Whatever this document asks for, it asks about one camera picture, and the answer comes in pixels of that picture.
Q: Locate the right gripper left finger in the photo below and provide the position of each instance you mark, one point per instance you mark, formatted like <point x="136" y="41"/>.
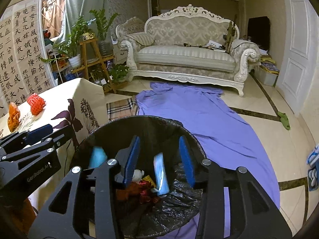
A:
<point x="64" y="214"/>

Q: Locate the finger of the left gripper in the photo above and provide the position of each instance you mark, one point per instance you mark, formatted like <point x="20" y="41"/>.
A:
<point x="33" y="137"/>

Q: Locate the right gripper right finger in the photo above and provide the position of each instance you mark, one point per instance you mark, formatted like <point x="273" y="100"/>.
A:
<point x="253" y="214"/>

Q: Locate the orange plastic bag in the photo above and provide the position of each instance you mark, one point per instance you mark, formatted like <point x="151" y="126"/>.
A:
<point x="14" y="117"/>

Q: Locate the red plastic bag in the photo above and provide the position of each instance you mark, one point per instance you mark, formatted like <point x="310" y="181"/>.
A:
<point x="138" y="191"/>

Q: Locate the white paper ball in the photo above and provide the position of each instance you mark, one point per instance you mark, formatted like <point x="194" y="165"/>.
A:
<point x="138" y="175"/>

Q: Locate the gold label dark bottle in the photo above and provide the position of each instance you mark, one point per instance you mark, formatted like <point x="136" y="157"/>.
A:
<point x="150" y="180"/>

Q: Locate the light blue tube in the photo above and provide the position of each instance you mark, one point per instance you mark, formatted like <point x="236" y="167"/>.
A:
<point x="162" y="185"/>

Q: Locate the black lined trash bin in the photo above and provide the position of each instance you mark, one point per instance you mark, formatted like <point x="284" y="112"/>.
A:
<point x="157" y="135"/>

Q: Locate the floral cream tablecloth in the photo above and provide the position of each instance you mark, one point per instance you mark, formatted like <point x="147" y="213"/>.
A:
<point x="78" y="103"/>

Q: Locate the purple cloth on floor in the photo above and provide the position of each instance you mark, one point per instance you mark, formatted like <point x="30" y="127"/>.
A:
<point x="225" y="137"/>

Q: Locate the blue white slippers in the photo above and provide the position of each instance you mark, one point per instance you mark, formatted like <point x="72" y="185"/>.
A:
<point x="313" y="163"/>

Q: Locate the wooden plant stand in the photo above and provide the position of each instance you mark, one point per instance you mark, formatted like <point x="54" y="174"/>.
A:
<point x="102" y="61"/>

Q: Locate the plaid floor mat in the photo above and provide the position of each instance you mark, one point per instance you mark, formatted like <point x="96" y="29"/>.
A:
<point x="122" y="108"/>

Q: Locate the white potted green plant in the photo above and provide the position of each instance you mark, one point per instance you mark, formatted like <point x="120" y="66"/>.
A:
<point x="79" y="35"/>

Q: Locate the small floor potted plant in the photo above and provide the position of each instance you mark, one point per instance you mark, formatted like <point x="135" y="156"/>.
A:
<point x="118" y="73"/>

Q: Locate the tall dark green plant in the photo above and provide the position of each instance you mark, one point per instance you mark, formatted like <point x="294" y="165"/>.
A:
<point x="103" y="24"/>

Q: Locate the grey storage box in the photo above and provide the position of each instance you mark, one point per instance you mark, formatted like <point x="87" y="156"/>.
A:
<point x="267" y="71"/>

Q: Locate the ornate white armchair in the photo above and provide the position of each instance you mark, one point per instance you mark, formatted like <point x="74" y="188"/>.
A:
<point x="132" y="25"/>

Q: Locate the grey green curtain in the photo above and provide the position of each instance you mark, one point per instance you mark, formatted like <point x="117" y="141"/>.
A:
<point x="72" y="11"/>

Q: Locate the white panel door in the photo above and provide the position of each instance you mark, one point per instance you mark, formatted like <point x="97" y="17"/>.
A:
<point x="299" y="60"/>

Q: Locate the ornate white sofa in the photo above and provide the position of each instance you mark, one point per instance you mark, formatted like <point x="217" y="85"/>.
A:
<point x="190" y="44"/>

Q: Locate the calligraphy wall scroll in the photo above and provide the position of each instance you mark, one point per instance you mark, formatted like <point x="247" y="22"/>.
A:
<point x="22" y="48"/>

